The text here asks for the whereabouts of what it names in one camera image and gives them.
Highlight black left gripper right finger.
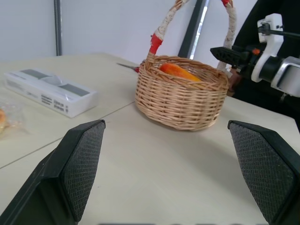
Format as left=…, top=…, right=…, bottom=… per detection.
left=227, top=120, right=300, bottom=225

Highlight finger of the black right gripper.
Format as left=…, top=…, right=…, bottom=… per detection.
left=210, top=46, right=249, bottom=68

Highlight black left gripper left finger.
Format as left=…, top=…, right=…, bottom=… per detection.
left=0, top=119, right=106, bottom=225

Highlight person's bare hand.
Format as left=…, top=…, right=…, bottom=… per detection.
left=226, top=68, right=240, bottom=97

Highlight orange mango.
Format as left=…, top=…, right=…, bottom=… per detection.
left=159, top=63, right=203, bottom=83

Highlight white rectangular box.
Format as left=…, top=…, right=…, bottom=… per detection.
left=3, top=68, right=98, bottom=119

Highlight clear plastic bag with bread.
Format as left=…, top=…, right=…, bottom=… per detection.
left=0, top=90, right=32, bottom=141

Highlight grey metal pole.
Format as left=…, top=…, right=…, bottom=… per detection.
left=53, top=0, right=63, bottom=56

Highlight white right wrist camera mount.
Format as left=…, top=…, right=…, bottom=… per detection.
left=250, top=13, right=285, bottom=83

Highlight dark window frame post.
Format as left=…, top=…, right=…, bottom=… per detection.
left=179, top=0, right=207, bottom=60

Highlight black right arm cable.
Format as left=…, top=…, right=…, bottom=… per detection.
left=258, top=22, right=300, bottom=39

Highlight wicker basket with wrapped handle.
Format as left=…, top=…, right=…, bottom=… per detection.
left=135, top=0, right=238, bottom=131

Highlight scissors with red handle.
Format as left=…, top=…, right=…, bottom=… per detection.
left=116, top=62, right=141, bottom=73

